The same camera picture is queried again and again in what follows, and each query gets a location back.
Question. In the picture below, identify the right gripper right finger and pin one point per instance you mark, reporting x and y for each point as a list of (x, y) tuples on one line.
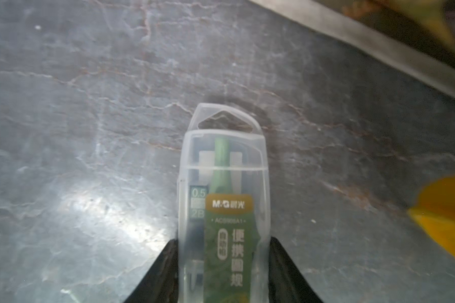
[(286, 282)]

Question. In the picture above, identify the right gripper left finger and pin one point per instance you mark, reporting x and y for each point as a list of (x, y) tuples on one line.
[(161, 282)]

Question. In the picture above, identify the canvas tote bag yellow handles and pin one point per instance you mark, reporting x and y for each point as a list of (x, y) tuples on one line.
[(415, 37)]

